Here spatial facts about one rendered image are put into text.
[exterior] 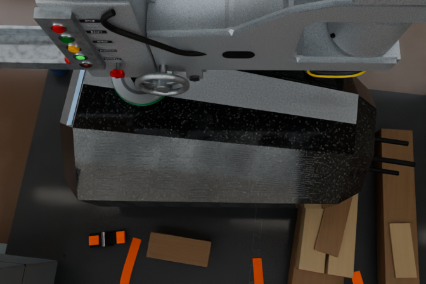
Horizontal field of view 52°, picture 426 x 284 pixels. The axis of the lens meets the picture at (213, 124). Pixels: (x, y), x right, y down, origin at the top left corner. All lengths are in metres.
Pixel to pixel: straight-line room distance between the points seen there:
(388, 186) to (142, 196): 1.24
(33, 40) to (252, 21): 0.76
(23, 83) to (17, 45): 1.21
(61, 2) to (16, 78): 1.80
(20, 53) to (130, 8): 0.63
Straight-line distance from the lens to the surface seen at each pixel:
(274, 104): 1.59
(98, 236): 2.38
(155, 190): 1.71
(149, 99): 1.54
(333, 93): 1.64
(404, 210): 2.38
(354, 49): 1.19
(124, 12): 0.96
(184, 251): 2.20
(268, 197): 1.68
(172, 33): 1.07
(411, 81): 2.70
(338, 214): 2.14
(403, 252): 2.35
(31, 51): 1.49
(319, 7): 0.96
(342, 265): 2.15
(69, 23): 1.00
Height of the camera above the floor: 2.33
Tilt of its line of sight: 75 degrees down
